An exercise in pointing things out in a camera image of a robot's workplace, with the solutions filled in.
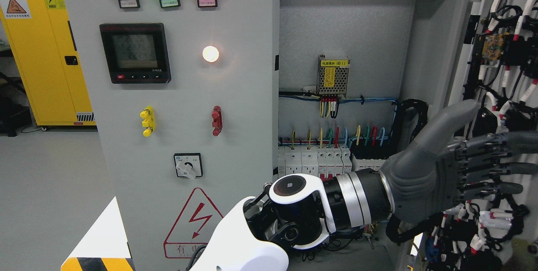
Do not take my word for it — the yellow safety cabinet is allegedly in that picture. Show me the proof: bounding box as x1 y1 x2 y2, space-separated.
1 0 96 126

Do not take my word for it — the black surge protector block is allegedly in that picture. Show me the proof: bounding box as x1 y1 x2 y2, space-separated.
350 142 391 171

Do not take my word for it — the black digital power meter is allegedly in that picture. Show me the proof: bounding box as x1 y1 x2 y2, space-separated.
99 23 171 84

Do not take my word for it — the white indicator light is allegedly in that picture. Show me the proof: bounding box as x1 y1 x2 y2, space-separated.
202 45 220 63

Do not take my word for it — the red electric hazard sticker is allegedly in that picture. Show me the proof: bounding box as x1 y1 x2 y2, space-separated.
163 187 224 259

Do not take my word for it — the yellow terminal post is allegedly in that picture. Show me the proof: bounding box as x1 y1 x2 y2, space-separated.
140 105 156 137

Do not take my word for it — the grey electrical cabinet body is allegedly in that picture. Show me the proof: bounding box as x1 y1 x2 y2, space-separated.
278 0 472 271

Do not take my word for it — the grey cabinet door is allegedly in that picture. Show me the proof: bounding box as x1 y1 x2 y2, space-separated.
395 0 538 271
66 0 279 271

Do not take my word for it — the metal mesh power supply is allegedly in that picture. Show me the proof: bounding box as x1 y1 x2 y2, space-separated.
317 54 351 97

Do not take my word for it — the black right cable conduit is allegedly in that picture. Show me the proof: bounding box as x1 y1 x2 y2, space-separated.
386 99 429 244

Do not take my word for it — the white breaker row upper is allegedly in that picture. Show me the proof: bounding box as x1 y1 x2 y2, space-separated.
273 145 352 180

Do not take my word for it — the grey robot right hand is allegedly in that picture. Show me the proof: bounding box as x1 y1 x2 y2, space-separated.
381 100 537 223

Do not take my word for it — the red terminal post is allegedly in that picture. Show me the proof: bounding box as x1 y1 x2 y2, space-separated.
211 106 223 137

